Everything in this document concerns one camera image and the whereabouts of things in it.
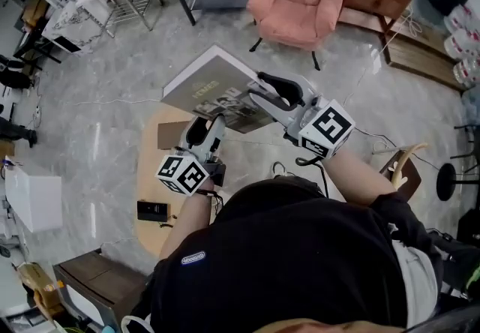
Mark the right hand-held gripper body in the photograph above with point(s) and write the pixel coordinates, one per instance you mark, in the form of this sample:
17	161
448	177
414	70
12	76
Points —
326	129

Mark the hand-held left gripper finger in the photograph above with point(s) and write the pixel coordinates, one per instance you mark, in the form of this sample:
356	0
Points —
219	132
187	134

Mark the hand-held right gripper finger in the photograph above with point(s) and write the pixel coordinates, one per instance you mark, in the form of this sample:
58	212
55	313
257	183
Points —
300	83
281	114

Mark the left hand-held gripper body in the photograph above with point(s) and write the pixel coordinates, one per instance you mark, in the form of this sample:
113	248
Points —
180	174

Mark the brown leather book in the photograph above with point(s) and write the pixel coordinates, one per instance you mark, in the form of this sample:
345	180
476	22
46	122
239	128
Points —
170	134

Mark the grey photo-cover book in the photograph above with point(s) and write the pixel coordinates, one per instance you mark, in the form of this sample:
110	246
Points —
210	84

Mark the person's left forearm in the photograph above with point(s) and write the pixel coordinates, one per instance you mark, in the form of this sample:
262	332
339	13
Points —
187	219

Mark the person's right forearm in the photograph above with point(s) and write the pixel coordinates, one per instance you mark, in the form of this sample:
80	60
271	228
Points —
356	177

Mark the wooden coffee table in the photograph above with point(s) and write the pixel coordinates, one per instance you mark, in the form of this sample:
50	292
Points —
150	181

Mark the black telephone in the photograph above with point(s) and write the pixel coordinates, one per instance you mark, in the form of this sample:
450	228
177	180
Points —
152	211

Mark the small wooden chair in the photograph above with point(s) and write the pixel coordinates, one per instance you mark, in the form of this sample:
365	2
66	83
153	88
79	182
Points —
407	176

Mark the wooden slat pallet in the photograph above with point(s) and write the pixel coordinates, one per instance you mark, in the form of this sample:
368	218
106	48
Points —
423	54

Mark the black round stool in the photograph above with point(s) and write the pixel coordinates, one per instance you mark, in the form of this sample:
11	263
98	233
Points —
446	181

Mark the dark wooden sink cabinet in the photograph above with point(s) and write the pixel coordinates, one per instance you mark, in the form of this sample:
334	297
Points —
101	279

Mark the person's black shirt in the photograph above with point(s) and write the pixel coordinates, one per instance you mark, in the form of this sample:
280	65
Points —
281	260

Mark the blue plastic bag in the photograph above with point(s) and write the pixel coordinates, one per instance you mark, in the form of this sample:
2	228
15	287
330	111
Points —
472	106

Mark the white box stand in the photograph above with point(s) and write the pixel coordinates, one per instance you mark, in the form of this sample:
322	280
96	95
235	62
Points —
33	200

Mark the shrink-wrapped water bottle pack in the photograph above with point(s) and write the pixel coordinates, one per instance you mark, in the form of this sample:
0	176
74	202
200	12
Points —
468	72
464	43
460	18

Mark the marble-pattern cabinet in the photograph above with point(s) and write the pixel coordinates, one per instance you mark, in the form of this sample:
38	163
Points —
63	29

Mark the cardboard box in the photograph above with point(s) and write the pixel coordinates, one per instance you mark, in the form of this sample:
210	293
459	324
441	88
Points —
37	279

